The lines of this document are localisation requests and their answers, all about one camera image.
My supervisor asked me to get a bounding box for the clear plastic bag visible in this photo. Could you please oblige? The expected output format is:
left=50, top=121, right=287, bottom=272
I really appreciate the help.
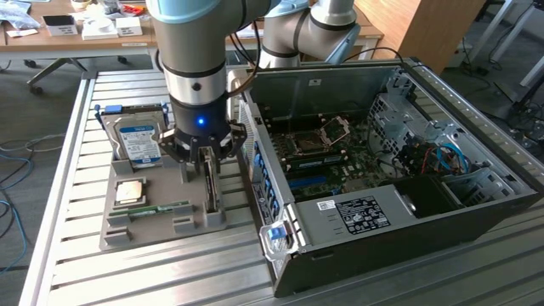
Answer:
left=0, top=0, right=42, bottom=30

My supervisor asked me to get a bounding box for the white tape roll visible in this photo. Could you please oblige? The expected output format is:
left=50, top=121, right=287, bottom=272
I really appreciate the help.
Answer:
left=83, top=17, right=114, bottom=33

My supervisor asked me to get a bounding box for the graphics card with black fan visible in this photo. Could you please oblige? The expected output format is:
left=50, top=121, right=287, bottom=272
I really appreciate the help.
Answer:
left=199, top=145, right=226, bottom=214

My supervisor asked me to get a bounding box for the green RAM stick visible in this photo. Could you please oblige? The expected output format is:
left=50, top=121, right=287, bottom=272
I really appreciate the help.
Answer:
left=111, top=200, right=192, bottom=219
left=287, top=154, right=346, bottom=170

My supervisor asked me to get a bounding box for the white socket box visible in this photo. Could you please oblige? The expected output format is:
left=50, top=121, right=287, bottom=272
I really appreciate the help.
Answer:
left=450, top=38, right=474, bottom=68

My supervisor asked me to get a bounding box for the white box black top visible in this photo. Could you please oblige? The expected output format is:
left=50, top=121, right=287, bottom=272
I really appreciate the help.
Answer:
left=42, top=14, right=79, bottom=37

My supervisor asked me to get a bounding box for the red wire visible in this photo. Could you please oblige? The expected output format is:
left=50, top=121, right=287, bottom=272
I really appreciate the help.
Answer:
left=420, top=147, right=442, bottom=175

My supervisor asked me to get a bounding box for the white labelled box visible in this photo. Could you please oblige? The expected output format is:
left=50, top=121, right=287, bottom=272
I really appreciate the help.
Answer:
left=115, top=16, right=143, bottom=38

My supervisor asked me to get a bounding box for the grey power supply unit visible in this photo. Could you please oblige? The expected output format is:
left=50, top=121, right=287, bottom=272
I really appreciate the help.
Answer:
left=292, top=184, right=422, bottom=253

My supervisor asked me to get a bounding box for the red plastic object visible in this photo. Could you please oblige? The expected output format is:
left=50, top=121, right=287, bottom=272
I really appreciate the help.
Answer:
left=122, top=3, right=150, bottom=17

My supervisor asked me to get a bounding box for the metal socket cover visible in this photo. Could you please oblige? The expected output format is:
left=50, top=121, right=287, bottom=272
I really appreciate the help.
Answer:
left=319, top=115, right=354, bottom=145

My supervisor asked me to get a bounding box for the flat white box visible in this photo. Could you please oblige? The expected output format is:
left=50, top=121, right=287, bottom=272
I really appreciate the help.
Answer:
left=82, top=24, right=119, bottom=41

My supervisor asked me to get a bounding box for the blue floor cable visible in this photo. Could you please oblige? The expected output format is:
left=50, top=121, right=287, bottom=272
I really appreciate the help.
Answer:
left=0, top=152, right=35, bottom=275

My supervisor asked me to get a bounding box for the green motherboard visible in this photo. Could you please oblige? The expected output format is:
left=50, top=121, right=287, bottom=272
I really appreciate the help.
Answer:
left=270, top=116, right=403, bottom=203

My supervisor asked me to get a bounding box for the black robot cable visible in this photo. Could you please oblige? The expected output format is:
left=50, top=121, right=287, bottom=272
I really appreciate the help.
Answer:
left=224, top=18, right=262, bottom=97

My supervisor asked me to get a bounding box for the CPU socket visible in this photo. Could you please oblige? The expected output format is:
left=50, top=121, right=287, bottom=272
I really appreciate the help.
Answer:
left=286, top=129, right=332, bottom=157

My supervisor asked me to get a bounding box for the grey parts rack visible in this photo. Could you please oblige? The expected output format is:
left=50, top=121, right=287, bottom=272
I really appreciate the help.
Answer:
left=99, top=152, right=228, bottom=252

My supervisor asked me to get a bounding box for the hard disk with blue bracket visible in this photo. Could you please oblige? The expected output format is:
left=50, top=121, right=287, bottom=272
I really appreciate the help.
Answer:
left=94, top=101, right=174, bottom=170

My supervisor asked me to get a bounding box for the black open PC case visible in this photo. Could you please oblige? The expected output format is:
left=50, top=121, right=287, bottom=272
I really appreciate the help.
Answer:
left=227, top=57, right=544, bottom=299

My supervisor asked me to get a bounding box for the CPU chip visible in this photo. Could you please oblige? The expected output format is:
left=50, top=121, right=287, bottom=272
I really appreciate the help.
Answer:
left=115, top=179, right=144, bottom=205

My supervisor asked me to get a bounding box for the silver metal disk bay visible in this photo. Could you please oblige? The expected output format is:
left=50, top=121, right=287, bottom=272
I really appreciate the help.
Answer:
left=366, top=92, right=518, bottom=207

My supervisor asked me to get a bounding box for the black cable behind case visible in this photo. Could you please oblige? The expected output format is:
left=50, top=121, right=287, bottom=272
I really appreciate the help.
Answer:
left=359, top=46, right=404, bottom=64

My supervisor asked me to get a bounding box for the blue wire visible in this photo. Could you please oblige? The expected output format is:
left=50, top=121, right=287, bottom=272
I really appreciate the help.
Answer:
left=436, top=143, right=472, bottom=175

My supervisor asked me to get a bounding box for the white paper tag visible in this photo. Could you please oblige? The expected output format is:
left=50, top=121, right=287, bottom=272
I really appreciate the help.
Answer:
left=6, top=28, right=39, bottom=38

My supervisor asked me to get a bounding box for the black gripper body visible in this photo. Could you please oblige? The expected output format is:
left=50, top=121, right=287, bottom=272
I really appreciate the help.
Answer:
left=170, top=97, right=232, bottom=150

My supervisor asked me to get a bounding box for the blue expansion slot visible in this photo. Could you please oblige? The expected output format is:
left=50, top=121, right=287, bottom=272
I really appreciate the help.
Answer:
left=287, top=175, right=330, bottom=189

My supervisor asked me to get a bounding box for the wooden desk white frame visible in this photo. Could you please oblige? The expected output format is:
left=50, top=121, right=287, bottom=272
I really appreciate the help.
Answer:
left=151, top=18, right=386, bottom=69
left=0, top=0, right=155, bottom=95

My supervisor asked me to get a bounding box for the grey floor cable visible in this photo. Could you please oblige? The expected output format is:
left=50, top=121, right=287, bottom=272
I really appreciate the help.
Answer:
left=0, top=133, right=67, bottom=154

